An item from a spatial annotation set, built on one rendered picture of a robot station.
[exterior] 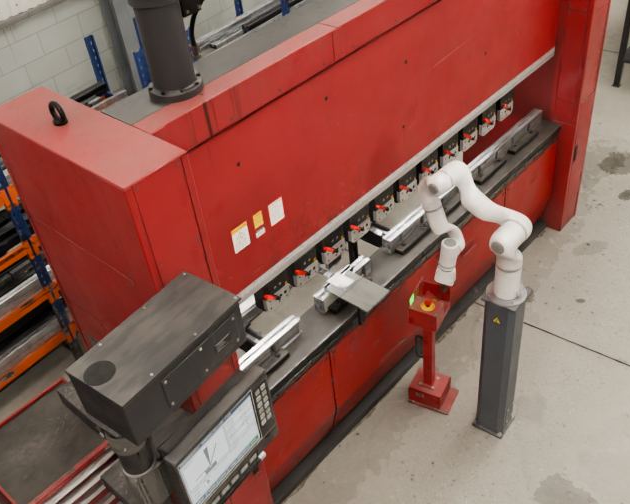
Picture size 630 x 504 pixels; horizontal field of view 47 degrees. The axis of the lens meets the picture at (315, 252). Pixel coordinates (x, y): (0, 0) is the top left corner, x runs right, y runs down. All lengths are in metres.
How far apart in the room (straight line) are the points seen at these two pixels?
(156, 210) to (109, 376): 0.54
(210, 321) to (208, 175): 0.70
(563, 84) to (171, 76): 3.06
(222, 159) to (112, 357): 0.91
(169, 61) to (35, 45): 4.69
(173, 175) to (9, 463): 1.59
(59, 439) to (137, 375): 1.30
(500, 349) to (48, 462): 2.15
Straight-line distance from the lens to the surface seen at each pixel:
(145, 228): 2.31
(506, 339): 3.69
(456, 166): 3.39
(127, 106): 2.65
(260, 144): 2.85
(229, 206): 2.84
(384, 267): 3.91
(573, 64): 4.95
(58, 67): 7.37
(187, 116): 2.54
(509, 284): 3.48
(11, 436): 3.48
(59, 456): 3.31
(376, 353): 4.06
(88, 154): 2.42
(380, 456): 4.18
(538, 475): 4.17
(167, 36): 2.53
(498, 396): 4.02
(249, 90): 2.71
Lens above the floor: 3.45
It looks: 40 degrees down
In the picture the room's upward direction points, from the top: 7 degrees counter-clockwise
